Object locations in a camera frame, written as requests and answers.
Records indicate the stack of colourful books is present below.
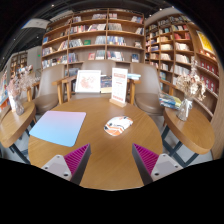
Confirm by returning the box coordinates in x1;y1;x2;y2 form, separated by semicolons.
158;92;183;111

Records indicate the tall wooden bookshelf with books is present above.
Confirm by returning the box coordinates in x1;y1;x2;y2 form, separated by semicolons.
40;8;146;78

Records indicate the white orange patterned computer mouse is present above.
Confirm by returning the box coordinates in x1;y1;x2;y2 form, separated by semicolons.
103;115;134;137

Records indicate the white framed floral picture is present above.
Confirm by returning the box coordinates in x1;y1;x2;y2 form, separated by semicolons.
74;69;102;94

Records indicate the pink blue gradient mouse pad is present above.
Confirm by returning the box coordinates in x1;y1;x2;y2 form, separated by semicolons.
28;110;87;148

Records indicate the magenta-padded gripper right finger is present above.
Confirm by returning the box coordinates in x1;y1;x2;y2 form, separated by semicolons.
131;143;184;186

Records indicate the dark blue book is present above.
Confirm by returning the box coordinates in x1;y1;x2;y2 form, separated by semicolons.
100;75;113;94

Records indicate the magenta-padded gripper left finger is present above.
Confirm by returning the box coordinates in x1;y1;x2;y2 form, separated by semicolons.
41;143;92;186

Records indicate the curved wooden bookshelf with books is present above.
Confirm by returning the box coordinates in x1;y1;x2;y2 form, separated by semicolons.
143;13;224;161

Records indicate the small distant wooden bookshelf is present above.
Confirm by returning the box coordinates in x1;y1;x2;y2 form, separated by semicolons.
9;51;29;79

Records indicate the light blue book stack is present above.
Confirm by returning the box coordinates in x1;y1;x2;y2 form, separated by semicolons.
127;73;142;81

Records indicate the white sign on wooden base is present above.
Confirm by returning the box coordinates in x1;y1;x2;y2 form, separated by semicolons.
109;67;129;108

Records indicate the white ceiling air unit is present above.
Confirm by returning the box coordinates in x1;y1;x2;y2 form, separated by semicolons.
21;18;51;30

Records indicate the round wooden side table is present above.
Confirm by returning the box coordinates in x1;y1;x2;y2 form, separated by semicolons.
0;99;37;164
162;105;216;168

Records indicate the small white table card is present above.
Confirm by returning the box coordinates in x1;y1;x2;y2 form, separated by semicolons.
8;94;17;113

